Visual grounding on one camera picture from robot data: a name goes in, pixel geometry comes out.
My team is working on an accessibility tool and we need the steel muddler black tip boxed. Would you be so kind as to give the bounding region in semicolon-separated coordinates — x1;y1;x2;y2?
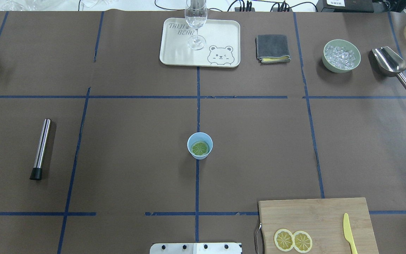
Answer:
29;118;51;181

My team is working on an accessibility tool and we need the lemon slice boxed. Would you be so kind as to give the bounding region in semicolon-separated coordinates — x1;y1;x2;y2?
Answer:
273;229;294;252
293;230;313;253
191;140;210;157

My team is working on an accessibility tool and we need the blue paper cup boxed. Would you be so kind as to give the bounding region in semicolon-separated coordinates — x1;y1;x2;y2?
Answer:
187;132;213;160

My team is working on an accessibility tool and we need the cream bear tray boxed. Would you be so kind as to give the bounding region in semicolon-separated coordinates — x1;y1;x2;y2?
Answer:
159;18;241;68

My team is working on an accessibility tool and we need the grey folded cloth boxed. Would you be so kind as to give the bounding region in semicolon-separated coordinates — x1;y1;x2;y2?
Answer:
255;34;291;64

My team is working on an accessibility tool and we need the clear wine glass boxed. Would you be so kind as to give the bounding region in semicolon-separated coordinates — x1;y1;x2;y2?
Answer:
185;0;208;50

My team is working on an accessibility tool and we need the wooden cutting board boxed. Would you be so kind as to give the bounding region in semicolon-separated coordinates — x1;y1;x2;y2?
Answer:
255;198;379;254

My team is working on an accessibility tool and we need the green bowl of ice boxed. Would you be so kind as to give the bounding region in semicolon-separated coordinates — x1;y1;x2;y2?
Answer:
322;39;361;73

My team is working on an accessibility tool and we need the yellow plastic knife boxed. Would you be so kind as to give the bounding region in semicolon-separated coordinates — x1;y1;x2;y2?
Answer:
343;213;358;254

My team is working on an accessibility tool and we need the steel ice scoop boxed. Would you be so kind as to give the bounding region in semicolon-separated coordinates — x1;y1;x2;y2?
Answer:
371;46;406;90

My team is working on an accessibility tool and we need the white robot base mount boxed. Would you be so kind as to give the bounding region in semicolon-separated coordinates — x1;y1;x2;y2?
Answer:
149;242;243;254

